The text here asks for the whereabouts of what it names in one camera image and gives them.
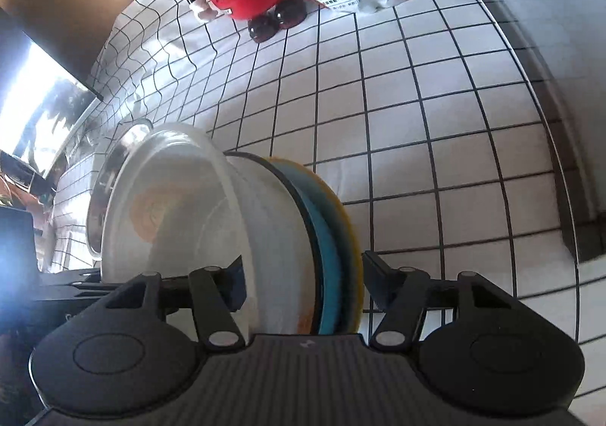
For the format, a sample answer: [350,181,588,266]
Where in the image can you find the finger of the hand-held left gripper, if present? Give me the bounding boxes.
[39,268,113,304]

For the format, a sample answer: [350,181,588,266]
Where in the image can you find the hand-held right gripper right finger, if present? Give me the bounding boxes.
[362,251,520,348]

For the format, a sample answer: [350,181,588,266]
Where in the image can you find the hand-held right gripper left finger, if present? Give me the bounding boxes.
[107,266,251,349]

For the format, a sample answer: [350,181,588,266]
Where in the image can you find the blue bowl with white inside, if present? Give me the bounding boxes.
[227,152,345,338]

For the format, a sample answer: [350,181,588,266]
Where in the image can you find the stainless steel bowl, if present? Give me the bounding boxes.
[86,119,156,262]

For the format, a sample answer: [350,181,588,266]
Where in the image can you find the black monitor screen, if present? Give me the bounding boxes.
[0,9,106,181]

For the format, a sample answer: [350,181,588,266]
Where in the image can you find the white black grid tablecloth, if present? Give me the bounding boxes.
[47,0,584,347]

